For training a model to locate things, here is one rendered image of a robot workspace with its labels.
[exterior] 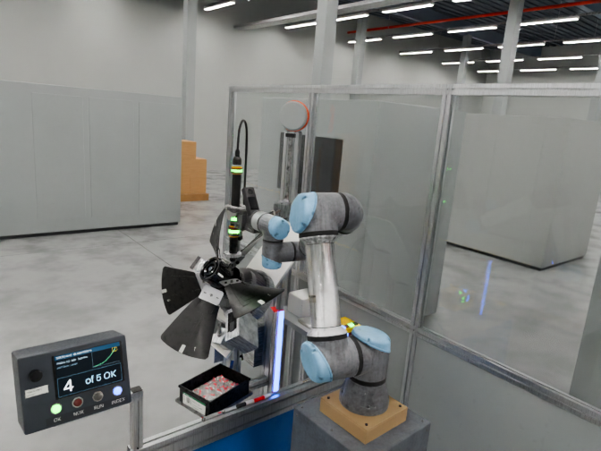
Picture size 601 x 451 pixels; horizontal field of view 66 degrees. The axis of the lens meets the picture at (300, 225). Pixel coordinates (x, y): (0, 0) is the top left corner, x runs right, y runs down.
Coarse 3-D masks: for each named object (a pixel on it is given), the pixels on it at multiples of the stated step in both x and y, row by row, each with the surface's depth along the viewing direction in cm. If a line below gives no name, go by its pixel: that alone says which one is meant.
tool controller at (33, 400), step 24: (96, 336) 129; (120, 336) 128; (24, 360) 114; (48, 360) 117; (72, 360) 120; (96, 360) 124; (120, 360) 127; (24, 384) 113; (48, 384) 117; (96, 384) 123; (120, 384) 127; (24, 408) 113; (48, 408) 116; (72, 408) 120; (96, 408) 123; (24, 432) 113
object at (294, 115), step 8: (288, 104) 244; (296, 104) 242; (280, 112) 246; (288, 112) 244; (296, 112) 243; (304, 112) 242; (280, 120) 247; (288, 120) 245; (296, 120) 244; (304, 120) 243; (288, 128) 246; (296, 128) 245
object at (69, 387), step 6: (60, 378) 118; (66, 378) 119; (72, 378) 120; (78, 378) 121; (60, 384) 118; (66, 384) 119; (72, 384) 120; (78, 384) 121; (60, 390) 118; (66, 390) 119; (72, 390) 120; (78, 390) 121; (60, 396) 118
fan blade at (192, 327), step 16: (192, 304) 195; (208, 304) 196; (176, 320) 193; (192, 320) 192; (208, 320) 193; (176, 336) 191; (192, 336) 190; (208, 336) 191; (192, 352) 188; (208, 352) 188
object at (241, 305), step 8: (224, 288) 188; (232, 288) 187; (240, 288) 187; (248, 288) 187; (256, 288) 187; (264, 288) 187; (272, 288) 186; (280, 288) 184; (232, 296) 182; (240, 296) 181; (248, 296) 181; (256, 296) 180; (264, 296) 180; (272, 296) 178; (232, 304) 178; (240, 304) 177; (248, 304) 176; (256, 304) 175; (240, 312) 173; (248, 312) 172
